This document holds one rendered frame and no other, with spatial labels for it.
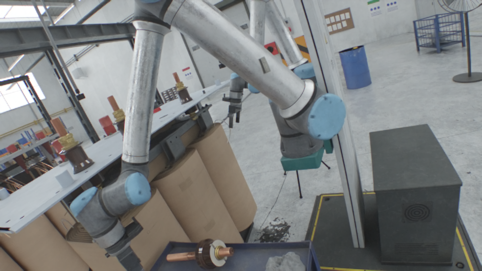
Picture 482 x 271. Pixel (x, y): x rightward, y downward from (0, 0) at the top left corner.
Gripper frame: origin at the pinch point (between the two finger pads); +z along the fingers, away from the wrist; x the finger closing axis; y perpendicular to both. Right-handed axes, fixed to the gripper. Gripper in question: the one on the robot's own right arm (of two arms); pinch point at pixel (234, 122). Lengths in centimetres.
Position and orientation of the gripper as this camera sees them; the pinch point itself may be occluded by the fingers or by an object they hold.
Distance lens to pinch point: 158.3
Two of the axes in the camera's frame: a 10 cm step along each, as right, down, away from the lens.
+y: 9.6, 1.7, -2.2
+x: 2.7, -3.3, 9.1
